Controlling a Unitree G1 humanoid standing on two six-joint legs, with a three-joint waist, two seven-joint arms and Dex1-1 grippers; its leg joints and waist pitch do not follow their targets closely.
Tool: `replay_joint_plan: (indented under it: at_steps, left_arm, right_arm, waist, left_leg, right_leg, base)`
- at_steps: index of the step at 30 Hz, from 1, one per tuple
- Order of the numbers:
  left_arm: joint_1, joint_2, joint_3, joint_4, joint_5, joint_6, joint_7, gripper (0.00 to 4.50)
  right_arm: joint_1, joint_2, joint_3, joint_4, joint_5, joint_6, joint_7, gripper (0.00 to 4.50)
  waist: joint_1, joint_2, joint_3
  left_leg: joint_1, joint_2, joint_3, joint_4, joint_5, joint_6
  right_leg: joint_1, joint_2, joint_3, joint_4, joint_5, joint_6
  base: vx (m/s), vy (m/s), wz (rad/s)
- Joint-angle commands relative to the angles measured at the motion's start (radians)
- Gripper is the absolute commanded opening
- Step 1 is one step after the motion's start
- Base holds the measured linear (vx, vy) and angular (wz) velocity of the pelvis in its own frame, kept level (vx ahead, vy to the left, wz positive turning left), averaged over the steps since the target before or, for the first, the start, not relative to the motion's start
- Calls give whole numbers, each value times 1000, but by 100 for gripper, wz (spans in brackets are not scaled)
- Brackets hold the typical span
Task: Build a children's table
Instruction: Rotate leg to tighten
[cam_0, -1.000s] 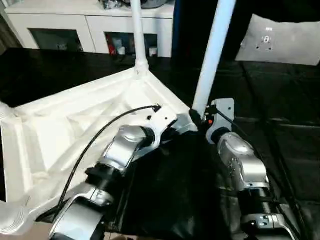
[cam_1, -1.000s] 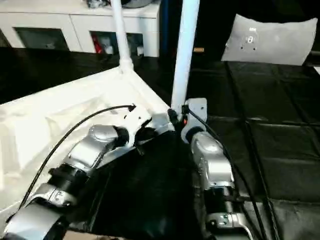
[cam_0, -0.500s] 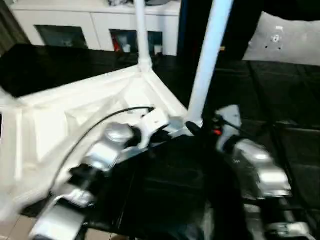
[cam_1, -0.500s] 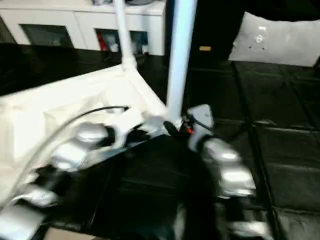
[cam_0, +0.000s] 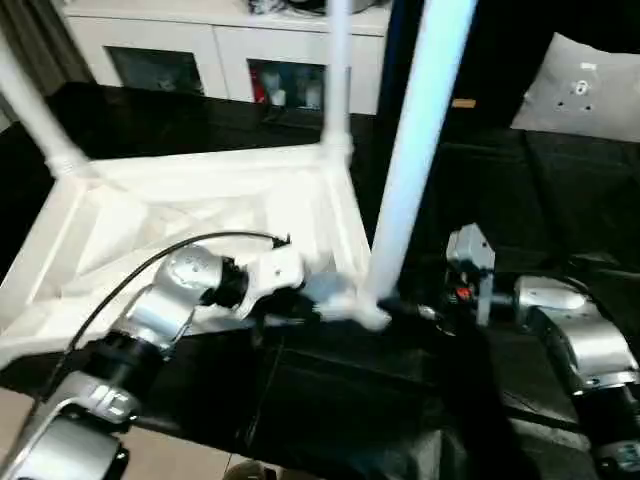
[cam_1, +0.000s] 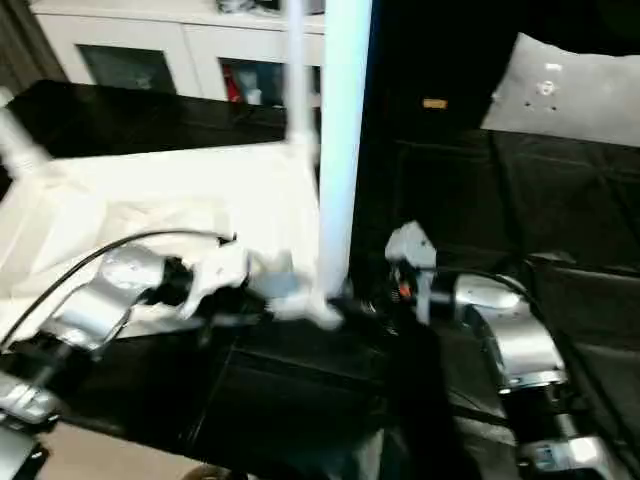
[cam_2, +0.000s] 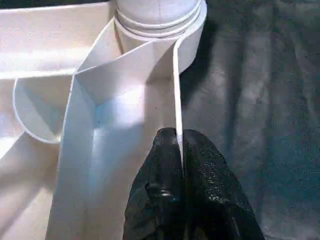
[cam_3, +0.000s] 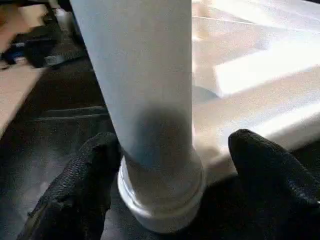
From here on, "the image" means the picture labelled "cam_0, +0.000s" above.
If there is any dark left robot foot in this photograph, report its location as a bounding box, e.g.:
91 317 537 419
223 458 280 480

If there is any black left wrist camera cable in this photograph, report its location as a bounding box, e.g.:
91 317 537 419
23 229 295 417

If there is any white plastic table top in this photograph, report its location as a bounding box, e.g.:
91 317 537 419
0 141 395 372

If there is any white glass-door cabinet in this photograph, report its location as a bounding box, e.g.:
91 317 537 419
63 0 390 117

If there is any grey rounded device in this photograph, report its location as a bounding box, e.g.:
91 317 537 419
286 0 392 12

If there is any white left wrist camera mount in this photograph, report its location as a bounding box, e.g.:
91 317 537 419
233 246 307 322

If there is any white plastic table leg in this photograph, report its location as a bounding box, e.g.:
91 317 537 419
321 0 355 162
356 0 477 330
0 28 92 180

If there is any white curved plastic panel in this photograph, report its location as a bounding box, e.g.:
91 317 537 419
508 31 640 142

